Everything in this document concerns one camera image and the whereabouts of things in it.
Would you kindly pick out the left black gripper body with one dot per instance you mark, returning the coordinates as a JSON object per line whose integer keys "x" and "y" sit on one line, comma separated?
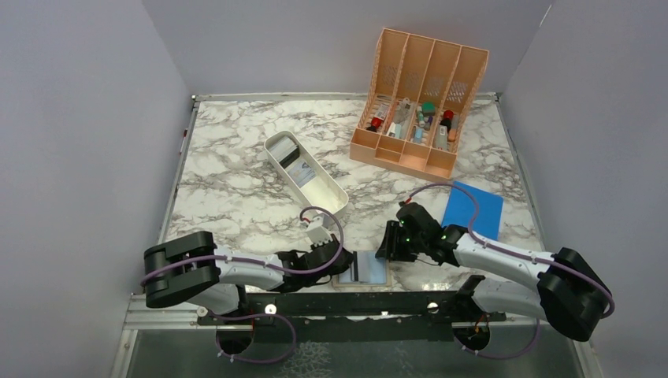
{"x": 335, "y": 241}

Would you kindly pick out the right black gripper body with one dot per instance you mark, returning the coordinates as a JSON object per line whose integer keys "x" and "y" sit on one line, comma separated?
{"x": 410, "y": 246}

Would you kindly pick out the white oblong plastic tray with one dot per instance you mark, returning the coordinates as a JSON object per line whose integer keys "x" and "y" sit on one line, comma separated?
{"x": 310, "y": 183}

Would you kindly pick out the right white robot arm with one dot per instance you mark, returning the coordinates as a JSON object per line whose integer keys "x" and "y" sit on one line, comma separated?
{"x": 559, "y": 288}

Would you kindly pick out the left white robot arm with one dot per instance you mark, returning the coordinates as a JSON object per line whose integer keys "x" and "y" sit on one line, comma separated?
{"x": 195, "y": 270}

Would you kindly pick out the stack of cards in tray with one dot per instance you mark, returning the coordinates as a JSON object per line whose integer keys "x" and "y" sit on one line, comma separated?
{"x": 287, "y": 153}

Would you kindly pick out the blue flat board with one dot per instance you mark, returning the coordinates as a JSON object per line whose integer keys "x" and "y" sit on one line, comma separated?
{"x": 460, "y": 209}

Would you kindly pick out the red capped black bottle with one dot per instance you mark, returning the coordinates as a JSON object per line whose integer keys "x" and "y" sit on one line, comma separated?
{"x": 375, "y": 125}

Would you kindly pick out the red capped bottle right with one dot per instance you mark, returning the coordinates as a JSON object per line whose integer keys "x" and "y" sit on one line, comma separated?
{"x": 447, "y": 120}

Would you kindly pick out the green capped bottle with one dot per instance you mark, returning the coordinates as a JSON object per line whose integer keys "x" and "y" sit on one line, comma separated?
{"x": 428, "y": 109}

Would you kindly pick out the peach plastic desk organizer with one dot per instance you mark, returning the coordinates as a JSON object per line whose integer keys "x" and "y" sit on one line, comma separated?
{"x": 408, "y": 70}

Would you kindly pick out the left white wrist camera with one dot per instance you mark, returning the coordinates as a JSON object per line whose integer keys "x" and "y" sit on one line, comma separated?
{"x": 317, "y": 233}

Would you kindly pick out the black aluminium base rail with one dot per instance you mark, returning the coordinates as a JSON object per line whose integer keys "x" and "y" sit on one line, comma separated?
{"x": 327, "y": 317}

